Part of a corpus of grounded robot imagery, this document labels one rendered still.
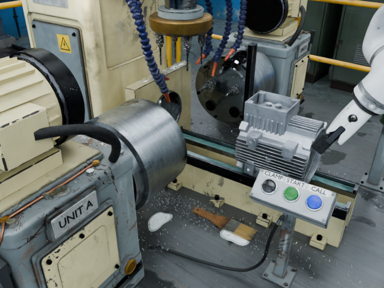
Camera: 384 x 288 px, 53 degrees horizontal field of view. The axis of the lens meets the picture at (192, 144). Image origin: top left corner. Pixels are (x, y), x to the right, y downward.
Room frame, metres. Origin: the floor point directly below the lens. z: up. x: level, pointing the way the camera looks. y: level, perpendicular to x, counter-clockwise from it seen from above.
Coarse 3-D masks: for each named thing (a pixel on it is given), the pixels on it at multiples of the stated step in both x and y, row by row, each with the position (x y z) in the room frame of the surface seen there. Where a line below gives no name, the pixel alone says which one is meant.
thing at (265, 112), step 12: (264, 96) 1.01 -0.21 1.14; (276, 96) 1.01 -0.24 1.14; (252, 108) 0.94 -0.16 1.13; (264, 108) 0.92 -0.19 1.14; (276, 108) 0.95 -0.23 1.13; (288, 108) 0.98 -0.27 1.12; (252, 120) 0.94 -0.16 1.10; (264, 120) 0.92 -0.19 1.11; (276, 120) 0.90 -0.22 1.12; (288, 120) 0.90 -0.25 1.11; (276, 132) 0.90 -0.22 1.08
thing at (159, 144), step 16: (112, 112) 0.85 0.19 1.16; (128, 112) 0.84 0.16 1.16; (144, 112) 0.85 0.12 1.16; (160, 112) 0.87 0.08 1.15; (112, 128) 0.77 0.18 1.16; (128, 128) 0.78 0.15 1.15; (144, 128) 0.80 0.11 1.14; (160, 128) 0.82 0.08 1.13; (176, 128) 0.85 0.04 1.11; (128, 144) 0.74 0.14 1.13; (144, 144) 0.76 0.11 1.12; (160, 144) 0.79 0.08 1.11; (176, 144) 0.83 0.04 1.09; (144, 160) 0.73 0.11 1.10; (160, 160) 0.76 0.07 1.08; (176, 160) 0.81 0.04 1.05; (144, 176) 0.72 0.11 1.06; (160, 176) 0.75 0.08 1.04; (176, 176) 0.83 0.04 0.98; (144, 192) 0.72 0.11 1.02
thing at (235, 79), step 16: (240, 48) 1.39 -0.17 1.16; (208, 64) 1.32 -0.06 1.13; (224, 64) 1.28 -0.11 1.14; (240, 64) 1.25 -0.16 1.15; (256, 64) 1.30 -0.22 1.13; (208, 80) 1.30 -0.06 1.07; (224, 80) 1.27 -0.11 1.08; (240, 80) 1.24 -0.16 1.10; (256, 80) 1.24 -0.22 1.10; (272, 80) 1.33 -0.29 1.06; (208, 96) 1.31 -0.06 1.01; (224, 96) 1.27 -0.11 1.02; (240, 96) 1.24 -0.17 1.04; (208, 112) 1.31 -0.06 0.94; (224, 112) 1.27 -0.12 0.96; (240, 112) 1.24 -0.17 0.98
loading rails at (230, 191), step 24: (192, 144) 1.14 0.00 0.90; (216, 144) 1.11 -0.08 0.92; (192, 168) 1.01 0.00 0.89; (216, 168) 0.97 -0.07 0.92; (216, 192) 0.97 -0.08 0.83; (240, 192) 0.92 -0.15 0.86; (336, 192) 0.87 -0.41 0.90; (264, 216) 0.85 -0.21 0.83; (336, 216) 0.77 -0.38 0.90; (312, 240) 0.77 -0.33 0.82; (336, 240) 0.77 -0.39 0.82
